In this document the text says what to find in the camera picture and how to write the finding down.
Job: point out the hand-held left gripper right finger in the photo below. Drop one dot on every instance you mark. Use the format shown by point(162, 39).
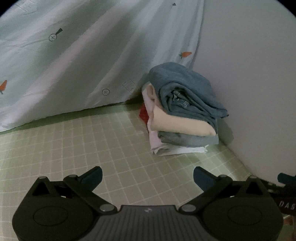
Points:
point(203, 179)

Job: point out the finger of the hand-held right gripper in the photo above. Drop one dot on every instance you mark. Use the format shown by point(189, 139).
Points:
point(286, 178)

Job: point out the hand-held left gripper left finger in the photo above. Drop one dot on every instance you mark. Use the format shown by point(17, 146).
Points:
point(92, 179)

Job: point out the blue denim jeans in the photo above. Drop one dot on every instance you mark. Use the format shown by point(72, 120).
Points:
point(185, 92)

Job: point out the white folded garment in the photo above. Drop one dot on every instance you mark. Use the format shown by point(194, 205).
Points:
point(182, 150)

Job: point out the green grid mat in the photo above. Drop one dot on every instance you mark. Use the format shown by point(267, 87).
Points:
point(104, 143)

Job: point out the grey-blue folded garment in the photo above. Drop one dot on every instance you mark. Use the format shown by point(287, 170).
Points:
point(192, 140)

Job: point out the beige folded garment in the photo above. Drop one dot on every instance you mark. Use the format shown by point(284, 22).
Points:
point(180, 122)

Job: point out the pale pink folded garment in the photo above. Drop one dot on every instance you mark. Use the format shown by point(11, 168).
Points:
point(151, 129)

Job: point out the red garment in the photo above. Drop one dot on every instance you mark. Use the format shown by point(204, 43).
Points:
point(143, 114)

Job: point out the light blue carrot print sheet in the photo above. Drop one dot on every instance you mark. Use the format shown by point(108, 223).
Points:
point(92, 58)

